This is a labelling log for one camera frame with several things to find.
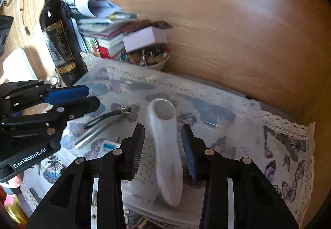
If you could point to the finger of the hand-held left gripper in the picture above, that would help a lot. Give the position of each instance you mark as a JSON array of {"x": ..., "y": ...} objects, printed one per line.
[
  {"x": 67, "y": 93},
  {"x": 77, "y": 109}
]

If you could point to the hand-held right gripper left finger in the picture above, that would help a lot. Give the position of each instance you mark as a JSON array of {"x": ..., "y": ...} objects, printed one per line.
[{"x": 138, "y": 146}]

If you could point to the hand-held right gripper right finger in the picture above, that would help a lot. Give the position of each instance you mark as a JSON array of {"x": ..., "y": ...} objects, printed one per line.
[{"x": 187, "y": 152}]

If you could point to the white ceramic shoe-shaped vase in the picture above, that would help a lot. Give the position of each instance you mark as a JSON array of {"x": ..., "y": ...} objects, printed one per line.
[{"x": 165, "y": 156}]

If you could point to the blue white small packet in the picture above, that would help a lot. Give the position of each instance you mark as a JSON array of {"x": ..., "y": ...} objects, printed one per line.
[{"x": 110, "y": 146}]

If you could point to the silver metal pen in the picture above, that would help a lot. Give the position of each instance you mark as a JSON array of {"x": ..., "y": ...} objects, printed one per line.
[{"x": 91, "y": 136}]

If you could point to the white plastic box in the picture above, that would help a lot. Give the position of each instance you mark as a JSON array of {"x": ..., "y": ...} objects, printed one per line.
[{"x": 19, "y": 65}]

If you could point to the dark wine bottle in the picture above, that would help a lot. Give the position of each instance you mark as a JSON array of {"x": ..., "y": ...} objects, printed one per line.
[{"x": 57, "y": 34}]

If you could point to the stack of books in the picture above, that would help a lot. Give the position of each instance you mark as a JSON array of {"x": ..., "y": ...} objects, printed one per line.
[{"x": 106, "y": 37}]

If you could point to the white bowl of beads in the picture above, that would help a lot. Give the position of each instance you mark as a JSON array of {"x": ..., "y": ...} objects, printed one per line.
[{"x": 155, "y": 61}]

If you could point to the black device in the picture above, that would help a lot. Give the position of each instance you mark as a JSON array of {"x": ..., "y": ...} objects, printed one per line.
[{"x": 5, "y": 32}]

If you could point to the crumpled papers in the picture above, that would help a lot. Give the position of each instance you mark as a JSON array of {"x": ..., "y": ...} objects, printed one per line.
[{"x": 88, "y": 4}]

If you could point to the butterfly print lace tablecloth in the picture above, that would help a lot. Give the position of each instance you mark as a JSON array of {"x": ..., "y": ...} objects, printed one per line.
[{"x": 279, "y": 146}]

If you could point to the pale pink box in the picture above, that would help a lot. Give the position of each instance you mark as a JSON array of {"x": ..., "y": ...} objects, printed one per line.
[{"x": 144, "y": 37}]

